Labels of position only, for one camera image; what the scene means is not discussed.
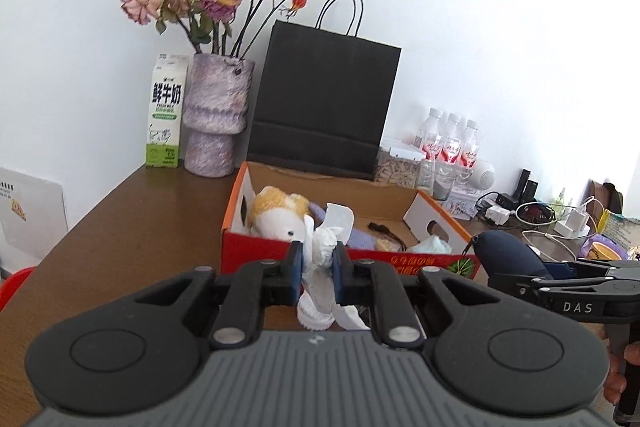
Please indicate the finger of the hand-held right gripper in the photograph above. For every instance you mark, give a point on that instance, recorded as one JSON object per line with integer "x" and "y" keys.
{"x": 535, "y": 284}
{"x": 600, "y": 268}

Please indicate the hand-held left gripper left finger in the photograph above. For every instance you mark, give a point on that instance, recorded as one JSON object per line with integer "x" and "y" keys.
{"x": 298, "y": 272}

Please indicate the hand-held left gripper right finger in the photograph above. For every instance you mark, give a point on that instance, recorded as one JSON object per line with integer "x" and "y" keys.
{"x": 339, "y": 274}

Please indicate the white tissue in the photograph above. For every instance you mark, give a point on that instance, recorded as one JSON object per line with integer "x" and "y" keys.
{"x": 327, "y": 239}

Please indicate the navy blue zip case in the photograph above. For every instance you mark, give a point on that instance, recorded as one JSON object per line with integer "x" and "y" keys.
{"x": 505, "y": 257}

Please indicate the purple knitted pouch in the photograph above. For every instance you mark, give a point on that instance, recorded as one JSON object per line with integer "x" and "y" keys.
{"x": 362, "y": 241}

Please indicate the red cardboard box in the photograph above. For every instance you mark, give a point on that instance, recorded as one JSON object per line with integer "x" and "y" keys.
{"x": 255, "y": 252}

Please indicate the white plastic bottle cap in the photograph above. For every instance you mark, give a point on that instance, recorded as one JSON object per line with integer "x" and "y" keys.
{"x": 315, "y": 318}

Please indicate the pale yellow eraser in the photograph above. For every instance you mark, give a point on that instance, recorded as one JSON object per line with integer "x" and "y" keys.
{"x": 386, "y": 246}

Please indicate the white and orange plush toy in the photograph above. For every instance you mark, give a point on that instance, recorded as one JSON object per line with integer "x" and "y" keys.
{"x": 275, "y": 217}

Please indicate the white mesh bath pouf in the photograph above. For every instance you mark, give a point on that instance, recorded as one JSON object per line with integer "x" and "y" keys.
{"x": 432, "y": 246}

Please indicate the clear lidded seed container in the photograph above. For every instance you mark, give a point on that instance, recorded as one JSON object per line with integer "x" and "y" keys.
{"x": 397, "y": 169}

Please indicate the person's right hand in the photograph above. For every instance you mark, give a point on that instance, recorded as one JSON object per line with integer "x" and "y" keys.
{"x": 612, "y": 389}

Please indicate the green and white packet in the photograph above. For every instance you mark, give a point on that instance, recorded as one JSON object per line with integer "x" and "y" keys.
{"x": 620, "y": 229}

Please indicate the brown bag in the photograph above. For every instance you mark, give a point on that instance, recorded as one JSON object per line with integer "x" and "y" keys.
{"x": 607, "y": 197}

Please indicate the small green spray bottle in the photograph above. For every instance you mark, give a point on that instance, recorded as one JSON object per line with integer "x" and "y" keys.
{"x": 561, "y": 199}

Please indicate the white square charger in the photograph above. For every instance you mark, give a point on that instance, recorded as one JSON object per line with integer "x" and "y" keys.
{"x": 497, "y": 214}

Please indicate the black power adapter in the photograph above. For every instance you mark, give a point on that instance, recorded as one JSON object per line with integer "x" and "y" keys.
{"x": 505, "y": 199}

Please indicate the black upright device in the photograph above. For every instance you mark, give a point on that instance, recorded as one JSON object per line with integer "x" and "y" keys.
{"x": 524, "y": 184}

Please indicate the white printed tin box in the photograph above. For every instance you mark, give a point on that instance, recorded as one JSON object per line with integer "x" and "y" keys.
{"x": 460, "y": 205}

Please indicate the white round speaker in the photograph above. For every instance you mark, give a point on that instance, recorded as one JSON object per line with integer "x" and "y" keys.
{"x": 484, "y": 174}

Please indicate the clear drinking glass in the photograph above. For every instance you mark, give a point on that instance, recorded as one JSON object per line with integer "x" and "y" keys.
{"x": 442, "y": 187}

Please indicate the red label water bottle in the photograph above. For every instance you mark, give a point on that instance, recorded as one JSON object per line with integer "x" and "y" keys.
{"x": 470, "y": 149}
{"x": 429, "y": 142}
{"x": 451, "y": 147}

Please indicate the black paper bag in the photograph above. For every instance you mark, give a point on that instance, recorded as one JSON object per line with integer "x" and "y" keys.
{"x": 325, "y": 97}

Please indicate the purple textured vase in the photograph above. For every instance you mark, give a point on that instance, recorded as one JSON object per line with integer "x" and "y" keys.
{"x": 215, "y": 107}

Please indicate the white and green milk carton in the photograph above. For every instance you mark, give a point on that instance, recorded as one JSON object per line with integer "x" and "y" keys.
{"x": 165, "y": 107}

